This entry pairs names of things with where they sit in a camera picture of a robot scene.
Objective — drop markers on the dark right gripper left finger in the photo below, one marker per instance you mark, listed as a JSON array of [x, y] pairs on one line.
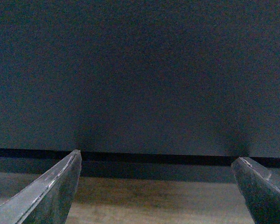
[[48, 199]]

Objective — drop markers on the black shelf board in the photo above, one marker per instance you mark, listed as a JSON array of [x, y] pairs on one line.
[[166, 167]]

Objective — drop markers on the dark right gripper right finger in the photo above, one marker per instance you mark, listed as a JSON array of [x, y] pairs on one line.
[[260, 188]]

